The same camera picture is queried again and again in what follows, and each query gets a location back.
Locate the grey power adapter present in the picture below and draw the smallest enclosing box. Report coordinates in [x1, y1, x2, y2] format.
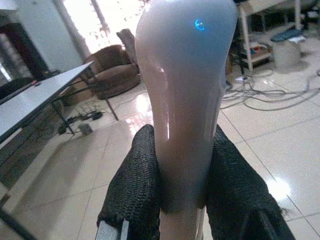
[78, 123, 94, 134]

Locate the white bin with blue lid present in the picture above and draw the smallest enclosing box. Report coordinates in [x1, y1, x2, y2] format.
[271, 28, 307, 72]

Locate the grey-handled purple bristle broom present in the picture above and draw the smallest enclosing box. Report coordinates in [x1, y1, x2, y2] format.
[134, 0, 238, 240]

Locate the black cable tangle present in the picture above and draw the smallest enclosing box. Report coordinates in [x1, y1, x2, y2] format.
[57, 103, 105, 135]

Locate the grey-top black-frame table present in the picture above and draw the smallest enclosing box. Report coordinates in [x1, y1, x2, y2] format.
[0, 60, 120, 191]

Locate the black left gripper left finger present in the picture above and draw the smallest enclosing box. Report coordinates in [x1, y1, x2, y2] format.
[96, 123, 161, 240]

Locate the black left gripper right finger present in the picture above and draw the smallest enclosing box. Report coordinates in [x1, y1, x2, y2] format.
[206, 124, 297, 240]

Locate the brown armchair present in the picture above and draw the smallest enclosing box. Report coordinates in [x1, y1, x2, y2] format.
[84, 44, 141, 100]

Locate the white shelf rack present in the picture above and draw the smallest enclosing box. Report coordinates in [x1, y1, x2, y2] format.
[237, 0, 303, 72]

